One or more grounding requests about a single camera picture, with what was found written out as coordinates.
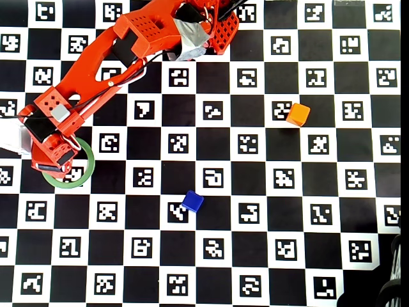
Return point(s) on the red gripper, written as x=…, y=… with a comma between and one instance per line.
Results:
x=48, y=167

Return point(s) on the orange cube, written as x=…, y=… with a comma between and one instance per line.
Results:
x=298, y=113

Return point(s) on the blue cube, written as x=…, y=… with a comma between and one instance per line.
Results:
x=192, y=202

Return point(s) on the red robot base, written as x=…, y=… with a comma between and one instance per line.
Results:
x=225, y=32

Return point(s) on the black white marker board mat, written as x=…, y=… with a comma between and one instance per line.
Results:
x=223, y=160

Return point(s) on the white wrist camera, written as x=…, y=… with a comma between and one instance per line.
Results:
x=16, y=139

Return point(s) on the grey tape wrap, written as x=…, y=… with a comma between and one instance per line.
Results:
x=191, y=35

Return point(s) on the grey tape strip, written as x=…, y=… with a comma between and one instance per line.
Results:
x=348, y=2

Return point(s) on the small grey square module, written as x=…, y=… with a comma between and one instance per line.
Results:
x=60, y=112

